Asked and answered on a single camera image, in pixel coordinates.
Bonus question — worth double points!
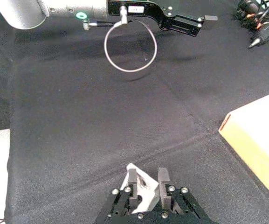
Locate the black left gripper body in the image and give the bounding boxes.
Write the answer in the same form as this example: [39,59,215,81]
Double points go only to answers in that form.
[107,0,179,31]

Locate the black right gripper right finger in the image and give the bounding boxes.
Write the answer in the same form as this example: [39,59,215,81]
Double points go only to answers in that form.
[158,167,210,219]

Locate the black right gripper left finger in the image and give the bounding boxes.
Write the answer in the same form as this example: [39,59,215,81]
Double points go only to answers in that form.
[103,169,142,219]

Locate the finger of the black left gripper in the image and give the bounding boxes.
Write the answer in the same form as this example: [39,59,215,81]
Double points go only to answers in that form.
[153,0,180,11]
[161,15,218,37]

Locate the black table cloth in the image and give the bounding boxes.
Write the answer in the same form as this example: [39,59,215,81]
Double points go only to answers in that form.
[0,0,269,224]

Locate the shallow brown cardboard tray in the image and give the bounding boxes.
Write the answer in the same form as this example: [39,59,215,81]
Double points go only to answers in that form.
[218,88,269,208]

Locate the thin cable with silver plug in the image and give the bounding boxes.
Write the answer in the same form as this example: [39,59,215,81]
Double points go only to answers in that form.
[83,6,158,73]

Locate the black corded tool orange parts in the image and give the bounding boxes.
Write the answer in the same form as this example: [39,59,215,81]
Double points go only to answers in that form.
[236,0,269,49]

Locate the black tool power cord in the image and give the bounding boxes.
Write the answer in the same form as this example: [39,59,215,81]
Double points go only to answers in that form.
[238,0,269,30]

